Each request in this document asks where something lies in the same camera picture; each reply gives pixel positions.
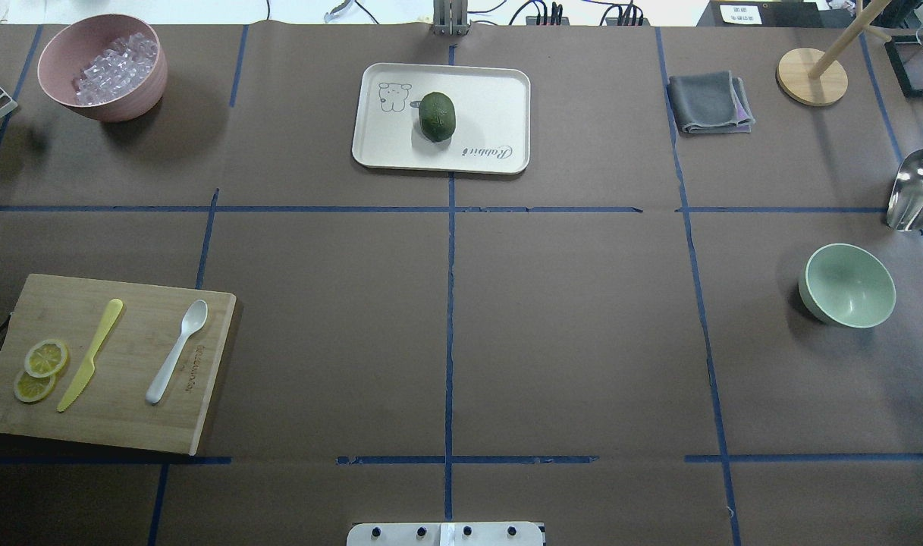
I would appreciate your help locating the green avocado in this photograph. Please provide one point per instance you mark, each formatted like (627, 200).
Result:
(437, 116)

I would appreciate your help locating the wooden mug tree stand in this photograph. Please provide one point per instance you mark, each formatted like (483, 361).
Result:
(816, 78)

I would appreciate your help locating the bamboo cutting board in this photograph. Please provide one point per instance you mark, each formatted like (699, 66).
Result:
(112, 409)

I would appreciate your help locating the cream rabbit tray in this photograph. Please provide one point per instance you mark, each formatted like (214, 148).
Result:
(493, 108)

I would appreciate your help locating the metal camera post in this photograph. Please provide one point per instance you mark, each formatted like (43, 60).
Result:
(450, 18)

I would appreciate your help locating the grey folded cloth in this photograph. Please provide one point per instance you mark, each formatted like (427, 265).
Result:
(710, 103)

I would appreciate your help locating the clear ice cubes pile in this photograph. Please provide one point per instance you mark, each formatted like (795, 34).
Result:
(119, 69)

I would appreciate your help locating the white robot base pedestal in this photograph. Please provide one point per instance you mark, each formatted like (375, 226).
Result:
(447, 533)

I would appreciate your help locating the white plastic spoon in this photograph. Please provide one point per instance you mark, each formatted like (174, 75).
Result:
(194, 319)

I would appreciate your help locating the metal scoop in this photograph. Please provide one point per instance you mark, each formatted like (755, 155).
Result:
(905, 207)

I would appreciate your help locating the black framed glass tray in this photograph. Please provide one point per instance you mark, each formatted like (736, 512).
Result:
(905, 55)

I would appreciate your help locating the light green bowl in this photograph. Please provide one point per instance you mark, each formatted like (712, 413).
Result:
(842, 284)

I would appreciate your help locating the lower lemon slice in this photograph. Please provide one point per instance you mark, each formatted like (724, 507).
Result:
(31, 389)

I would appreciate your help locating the pink bowl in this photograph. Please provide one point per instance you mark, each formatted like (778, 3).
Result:
(75, 46)

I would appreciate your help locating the lemon slice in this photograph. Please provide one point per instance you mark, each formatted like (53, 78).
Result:
(31, 389)
(46, 358)

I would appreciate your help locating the yellow plastic knife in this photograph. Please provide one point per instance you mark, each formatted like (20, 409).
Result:
(86, 371)

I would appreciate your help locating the upper lemon slice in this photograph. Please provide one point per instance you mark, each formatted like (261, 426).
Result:
(46, 358)

